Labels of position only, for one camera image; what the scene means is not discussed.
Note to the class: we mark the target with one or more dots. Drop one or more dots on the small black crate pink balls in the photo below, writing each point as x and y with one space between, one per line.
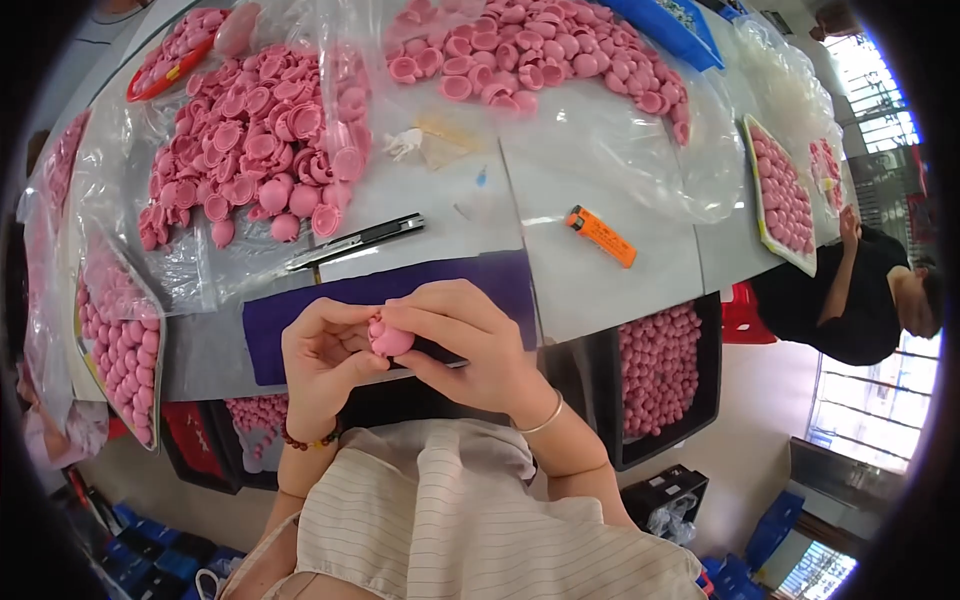
259 435

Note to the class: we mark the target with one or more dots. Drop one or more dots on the silver bangle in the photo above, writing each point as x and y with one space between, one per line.
546 421

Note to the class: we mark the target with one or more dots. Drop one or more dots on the pile of pink flanged shells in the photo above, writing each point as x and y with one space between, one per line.
255 142

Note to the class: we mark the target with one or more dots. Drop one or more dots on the large clear plastic bag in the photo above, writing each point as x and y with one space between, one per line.
622 142

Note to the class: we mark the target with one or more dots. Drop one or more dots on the black utility knife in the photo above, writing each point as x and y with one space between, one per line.
360 238

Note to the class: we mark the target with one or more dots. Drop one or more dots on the bag of white parts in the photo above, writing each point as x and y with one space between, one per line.
780 82

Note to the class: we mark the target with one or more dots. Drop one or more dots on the red tray of pink parts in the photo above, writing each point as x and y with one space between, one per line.
172 60

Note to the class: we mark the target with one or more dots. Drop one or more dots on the orange lighter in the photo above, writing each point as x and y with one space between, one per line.
604 238

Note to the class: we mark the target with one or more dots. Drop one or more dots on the black crate of pink balls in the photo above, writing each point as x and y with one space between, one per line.
660 375

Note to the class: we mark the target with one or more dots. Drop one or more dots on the red plastic stool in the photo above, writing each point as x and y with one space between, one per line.
744 319

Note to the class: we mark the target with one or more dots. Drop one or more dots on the bag of pink parts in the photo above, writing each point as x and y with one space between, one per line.
52 247

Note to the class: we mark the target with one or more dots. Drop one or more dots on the white tray of pink balls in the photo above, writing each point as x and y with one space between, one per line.
784 195

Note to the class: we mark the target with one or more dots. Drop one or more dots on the pile of pink half shells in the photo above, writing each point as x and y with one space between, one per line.
540 49

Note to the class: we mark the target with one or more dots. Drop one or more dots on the small tray of pink balls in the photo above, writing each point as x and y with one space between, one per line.
827 172

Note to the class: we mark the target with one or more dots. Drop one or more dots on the black box with plastic bag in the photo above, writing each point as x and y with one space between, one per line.
667 499

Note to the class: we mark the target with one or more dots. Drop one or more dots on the pink plastic ball toy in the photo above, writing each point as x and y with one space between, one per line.
390 339

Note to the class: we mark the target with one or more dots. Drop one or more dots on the blue plastic tray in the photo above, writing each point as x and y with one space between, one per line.
667 30

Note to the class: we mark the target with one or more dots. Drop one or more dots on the person's left hand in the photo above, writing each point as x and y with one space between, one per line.
315 375

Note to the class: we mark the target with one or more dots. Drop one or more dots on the stack of blue crates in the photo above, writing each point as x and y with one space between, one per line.
765 532

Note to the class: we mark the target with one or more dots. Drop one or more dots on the purple mat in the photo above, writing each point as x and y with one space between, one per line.
315 300

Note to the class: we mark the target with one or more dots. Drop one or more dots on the grey tray of pink balls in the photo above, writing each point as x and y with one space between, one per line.
124 360

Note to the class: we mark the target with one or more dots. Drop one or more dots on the person's body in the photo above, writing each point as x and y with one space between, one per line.
450 525

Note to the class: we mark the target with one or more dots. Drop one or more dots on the blue crates with black boxes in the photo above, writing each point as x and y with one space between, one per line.
142 551

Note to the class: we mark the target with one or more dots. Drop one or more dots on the person's right hand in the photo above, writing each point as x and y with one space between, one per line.
487 360

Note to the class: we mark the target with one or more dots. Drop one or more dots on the red crate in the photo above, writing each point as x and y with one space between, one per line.
191 442

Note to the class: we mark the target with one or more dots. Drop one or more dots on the small white plastic piece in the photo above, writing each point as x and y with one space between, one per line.
405 142

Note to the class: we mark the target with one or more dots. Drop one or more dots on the small blue plastic piece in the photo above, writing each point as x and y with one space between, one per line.
481 178

